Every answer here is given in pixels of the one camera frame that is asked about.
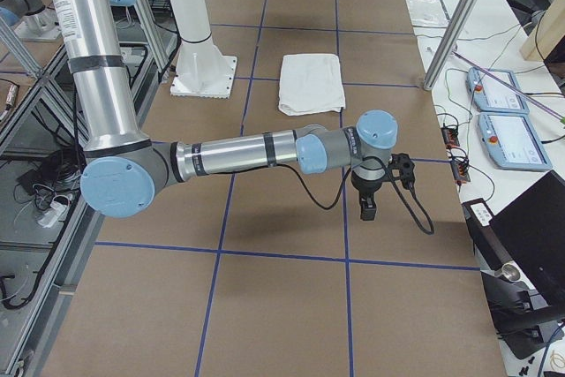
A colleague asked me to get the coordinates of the small electronics board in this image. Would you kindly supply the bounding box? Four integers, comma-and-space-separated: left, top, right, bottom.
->
441, 125, 471, 187

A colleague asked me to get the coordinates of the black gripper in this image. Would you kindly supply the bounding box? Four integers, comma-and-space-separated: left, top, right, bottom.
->
351, 173, 384, 221

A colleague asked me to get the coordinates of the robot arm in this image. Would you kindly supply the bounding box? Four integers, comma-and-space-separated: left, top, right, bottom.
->
52, 0, 398, 220

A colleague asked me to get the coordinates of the near blue teach pendant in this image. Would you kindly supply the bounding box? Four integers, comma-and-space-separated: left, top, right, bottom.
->
478, 112, 553, 171

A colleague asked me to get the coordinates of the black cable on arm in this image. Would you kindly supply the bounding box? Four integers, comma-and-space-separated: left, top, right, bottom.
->
277, 155, 434, 235

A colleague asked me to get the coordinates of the reacher grabber stick tool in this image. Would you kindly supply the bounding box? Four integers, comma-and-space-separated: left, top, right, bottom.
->
452, 50, 565, 124

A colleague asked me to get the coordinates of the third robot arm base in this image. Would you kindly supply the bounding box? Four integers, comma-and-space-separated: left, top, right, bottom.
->
1, 0, 61, 42

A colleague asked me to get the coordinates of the clear plastic bag sheet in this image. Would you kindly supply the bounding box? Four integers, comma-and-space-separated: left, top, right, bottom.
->
405, 0, 450, 28

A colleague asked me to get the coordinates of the blue teach pendant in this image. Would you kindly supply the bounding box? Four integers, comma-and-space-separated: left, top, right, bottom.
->
466, 67, 530, 115
478, 112, 553, 171

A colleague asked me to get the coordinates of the white camera mast with base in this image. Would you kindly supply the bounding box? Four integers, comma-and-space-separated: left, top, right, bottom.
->
170, 0, 237, 99

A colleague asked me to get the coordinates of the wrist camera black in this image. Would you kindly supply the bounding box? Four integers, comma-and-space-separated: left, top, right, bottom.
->
388, 153, 416, 191

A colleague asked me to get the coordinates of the black monitor stand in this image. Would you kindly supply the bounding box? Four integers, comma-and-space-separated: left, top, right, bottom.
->
462, 199, 564, 359

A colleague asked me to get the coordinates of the aluminium frame post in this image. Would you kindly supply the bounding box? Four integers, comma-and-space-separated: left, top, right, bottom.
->
423, 0, 478, 91

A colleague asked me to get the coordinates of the black laptop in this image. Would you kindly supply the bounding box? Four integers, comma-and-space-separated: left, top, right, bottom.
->
490, 170, 564, 305

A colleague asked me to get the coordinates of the far blue teach pendant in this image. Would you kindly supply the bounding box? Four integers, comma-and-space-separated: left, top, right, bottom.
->
466, 67, 530, 115

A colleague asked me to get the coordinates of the white printed t-shirt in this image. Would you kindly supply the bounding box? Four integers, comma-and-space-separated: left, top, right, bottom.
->
278, 53, 346, 116

